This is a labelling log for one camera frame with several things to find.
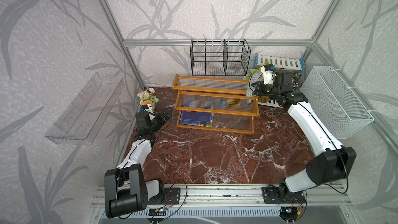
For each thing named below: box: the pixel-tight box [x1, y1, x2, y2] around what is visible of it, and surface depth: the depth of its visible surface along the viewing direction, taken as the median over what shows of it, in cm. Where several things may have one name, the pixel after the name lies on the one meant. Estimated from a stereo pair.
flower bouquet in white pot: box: [136, 87, 160, 111], surface depth 101 cm
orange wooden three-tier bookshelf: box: [172, 74, 260, 135], surface depth 100 cm
